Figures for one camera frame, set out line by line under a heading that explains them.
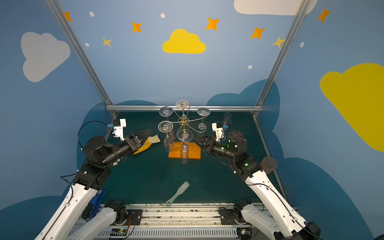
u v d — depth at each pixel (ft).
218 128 2.08
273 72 3.14
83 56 2.83
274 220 1.29
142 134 1.88
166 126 2.28
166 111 2.47
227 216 2.46
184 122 2.46
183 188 2.74
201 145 1.95
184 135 2.17
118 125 1.88
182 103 2.63
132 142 1.79
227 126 2.09
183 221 2.41
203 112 2.56
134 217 2.43
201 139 2.05
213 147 1.94
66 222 1.32
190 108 2.58
